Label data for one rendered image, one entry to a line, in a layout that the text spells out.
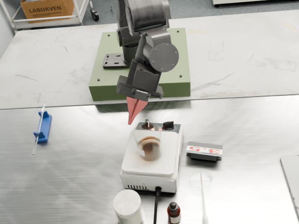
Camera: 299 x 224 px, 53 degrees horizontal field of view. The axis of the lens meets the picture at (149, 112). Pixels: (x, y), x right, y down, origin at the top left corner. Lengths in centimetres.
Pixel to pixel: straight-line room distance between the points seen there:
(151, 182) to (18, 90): 63
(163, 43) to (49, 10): 241
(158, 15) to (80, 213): 48
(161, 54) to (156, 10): 10
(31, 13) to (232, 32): 211
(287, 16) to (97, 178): 96
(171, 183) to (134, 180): 9
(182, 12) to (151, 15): 260
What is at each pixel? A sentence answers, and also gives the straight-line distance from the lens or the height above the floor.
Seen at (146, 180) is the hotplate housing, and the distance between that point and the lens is 70.
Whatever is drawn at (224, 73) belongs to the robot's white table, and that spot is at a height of 90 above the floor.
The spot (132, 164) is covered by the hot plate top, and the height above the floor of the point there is 99.
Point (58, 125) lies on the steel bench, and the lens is 95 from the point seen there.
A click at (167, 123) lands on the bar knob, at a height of 96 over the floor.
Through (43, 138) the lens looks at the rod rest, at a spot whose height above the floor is 91.
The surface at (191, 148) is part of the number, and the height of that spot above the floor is 92.
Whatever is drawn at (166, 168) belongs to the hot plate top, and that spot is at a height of 99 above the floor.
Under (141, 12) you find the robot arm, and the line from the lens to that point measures 62.
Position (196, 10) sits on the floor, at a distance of 324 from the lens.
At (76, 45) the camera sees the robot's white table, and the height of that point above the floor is 90.
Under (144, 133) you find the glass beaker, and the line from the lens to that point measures 69.
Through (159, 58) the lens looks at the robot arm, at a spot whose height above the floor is 122.
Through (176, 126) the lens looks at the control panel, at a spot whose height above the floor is 94.
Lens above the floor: 156
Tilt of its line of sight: 47 degrees down
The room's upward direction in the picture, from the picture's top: 8 degrees counter-clockwise
